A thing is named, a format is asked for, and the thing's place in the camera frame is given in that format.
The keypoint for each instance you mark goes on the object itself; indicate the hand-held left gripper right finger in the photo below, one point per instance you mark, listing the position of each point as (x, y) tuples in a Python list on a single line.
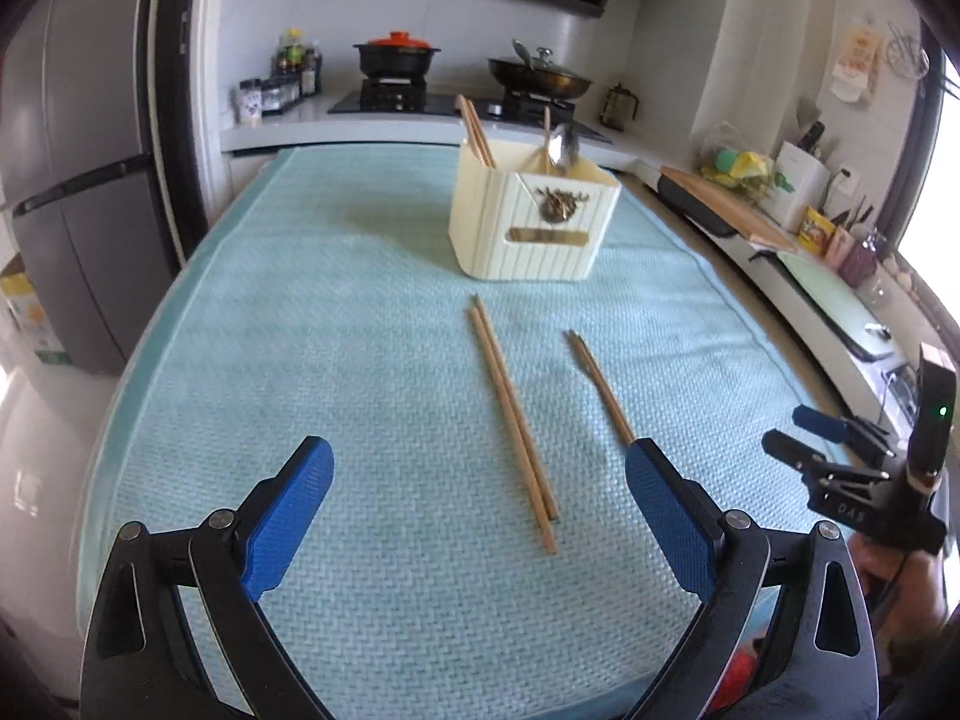
[(671, 517)]

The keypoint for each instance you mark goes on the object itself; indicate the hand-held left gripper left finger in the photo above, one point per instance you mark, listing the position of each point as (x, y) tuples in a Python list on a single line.
[(289, 517)]

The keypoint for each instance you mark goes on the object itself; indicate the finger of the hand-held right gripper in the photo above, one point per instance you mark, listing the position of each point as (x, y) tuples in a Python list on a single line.
[(825, 424), (791, 448)]

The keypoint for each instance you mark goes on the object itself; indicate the cream ribbed utensil holder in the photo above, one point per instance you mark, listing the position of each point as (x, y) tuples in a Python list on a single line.
[(517, 229)]

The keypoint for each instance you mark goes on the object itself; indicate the metal spoon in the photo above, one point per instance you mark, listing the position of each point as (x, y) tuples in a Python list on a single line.
[(562, 146)]

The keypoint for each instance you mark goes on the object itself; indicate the person's right hand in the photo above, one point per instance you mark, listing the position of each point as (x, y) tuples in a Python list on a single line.
[(896, 589)]

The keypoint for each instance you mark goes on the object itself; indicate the green cutting board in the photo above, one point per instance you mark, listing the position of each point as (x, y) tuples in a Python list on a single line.
[(832, 300)]

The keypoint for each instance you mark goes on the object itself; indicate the light blue towel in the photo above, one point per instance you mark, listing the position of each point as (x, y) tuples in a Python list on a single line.
[(337, 360)]

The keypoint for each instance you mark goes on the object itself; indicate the purple soap bottle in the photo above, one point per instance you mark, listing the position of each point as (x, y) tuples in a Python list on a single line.
[(862, 262)]

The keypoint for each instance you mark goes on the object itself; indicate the orange red clothing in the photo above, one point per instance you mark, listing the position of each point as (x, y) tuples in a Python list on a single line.
[(731, 679)]

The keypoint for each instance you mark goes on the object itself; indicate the pink cup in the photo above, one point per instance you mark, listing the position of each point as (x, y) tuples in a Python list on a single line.
[(838, 249)]

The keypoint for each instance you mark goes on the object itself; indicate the yellow container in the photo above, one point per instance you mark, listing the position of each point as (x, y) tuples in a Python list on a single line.
[(815, 231)]

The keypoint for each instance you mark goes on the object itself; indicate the wooden cutting board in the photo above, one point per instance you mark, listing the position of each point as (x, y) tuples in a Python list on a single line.
[(735, 210)]

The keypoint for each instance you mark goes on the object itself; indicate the white knife block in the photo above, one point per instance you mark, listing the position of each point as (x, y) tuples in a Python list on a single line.
[(801, 176)]

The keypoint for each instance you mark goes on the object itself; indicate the black tray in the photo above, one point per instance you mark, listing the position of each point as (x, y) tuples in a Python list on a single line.
[(694, 206)]

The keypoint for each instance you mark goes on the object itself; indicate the window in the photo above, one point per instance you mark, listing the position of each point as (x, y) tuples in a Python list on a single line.
[(934, 187)]

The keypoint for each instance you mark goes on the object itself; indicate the cardboard box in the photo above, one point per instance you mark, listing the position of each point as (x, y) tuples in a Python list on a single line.
[(30, 315)]

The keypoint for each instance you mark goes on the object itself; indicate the hanging patterned oven mitt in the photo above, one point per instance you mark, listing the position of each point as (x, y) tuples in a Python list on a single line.
[(859, 60)]

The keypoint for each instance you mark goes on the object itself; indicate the glass french press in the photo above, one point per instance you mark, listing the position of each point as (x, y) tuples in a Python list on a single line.
[(619, 106)]

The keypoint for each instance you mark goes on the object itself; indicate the grey refrigerator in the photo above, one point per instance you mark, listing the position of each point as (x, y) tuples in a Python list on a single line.
[(75, 165)]

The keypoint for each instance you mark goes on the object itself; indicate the spice jar rack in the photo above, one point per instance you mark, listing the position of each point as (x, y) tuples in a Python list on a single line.
[(266, 101)]

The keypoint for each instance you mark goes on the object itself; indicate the black gas cooktop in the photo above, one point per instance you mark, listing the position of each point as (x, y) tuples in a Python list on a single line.
[(450, 101)]

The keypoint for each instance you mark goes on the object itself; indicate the wok with glass lid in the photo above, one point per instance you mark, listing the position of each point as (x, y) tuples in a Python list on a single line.
[(540, 75)]

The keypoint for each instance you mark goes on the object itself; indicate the sauce bottles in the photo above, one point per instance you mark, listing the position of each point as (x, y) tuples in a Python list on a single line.
[(296, 64)]

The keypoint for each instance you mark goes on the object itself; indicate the black pot with orange lid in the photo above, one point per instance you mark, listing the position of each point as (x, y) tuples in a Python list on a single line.
[(396, 56)]

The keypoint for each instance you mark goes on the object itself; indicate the white wall outlet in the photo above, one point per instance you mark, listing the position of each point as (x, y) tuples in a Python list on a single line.
[(844, 191)]

